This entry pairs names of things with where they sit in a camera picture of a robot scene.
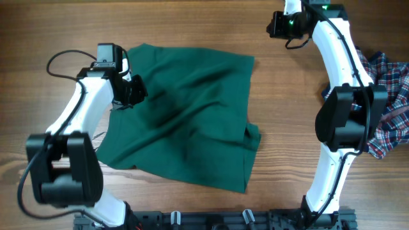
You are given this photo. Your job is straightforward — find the plaid red blue shirt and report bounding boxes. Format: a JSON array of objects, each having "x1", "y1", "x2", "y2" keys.
[{"x1": 321, "y1": 47, "x2": 409, "y2": 160}]

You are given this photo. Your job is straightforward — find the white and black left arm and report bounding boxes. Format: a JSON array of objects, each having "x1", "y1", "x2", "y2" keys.
[{"x1": 17, "y1": 68, "x2": 148, "y2": 229}]

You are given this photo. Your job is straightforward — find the dark green cloth garment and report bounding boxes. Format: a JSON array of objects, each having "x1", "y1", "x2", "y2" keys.
[{"x1": 96, "y1": 44, "x2": 261, "y2": 193}]

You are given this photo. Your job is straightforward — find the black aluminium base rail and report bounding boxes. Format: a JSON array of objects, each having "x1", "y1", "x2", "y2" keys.
[{"x1": 72, "y1": 208, "x2": 358, "y2": 230}]

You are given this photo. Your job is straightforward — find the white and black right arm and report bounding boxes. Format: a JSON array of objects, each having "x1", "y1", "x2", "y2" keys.
[{"x1": 266, "y1": 0, "x2": 388, "y2": 229}]

